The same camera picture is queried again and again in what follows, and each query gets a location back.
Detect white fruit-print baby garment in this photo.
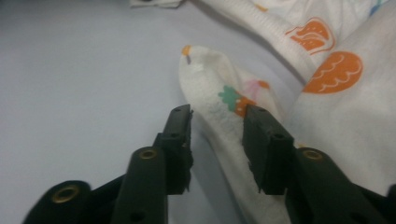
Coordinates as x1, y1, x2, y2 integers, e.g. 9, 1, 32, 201
129, 0, 396, 224

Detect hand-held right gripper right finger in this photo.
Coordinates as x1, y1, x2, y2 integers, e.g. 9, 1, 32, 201
242, 105, 390, 224

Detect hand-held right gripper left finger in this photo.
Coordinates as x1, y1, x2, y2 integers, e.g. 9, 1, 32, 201
110, 104, 194, 224

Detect white table sheet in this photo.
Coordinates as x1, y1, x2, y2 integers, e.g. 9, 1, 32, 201
0, 0, 307, 224

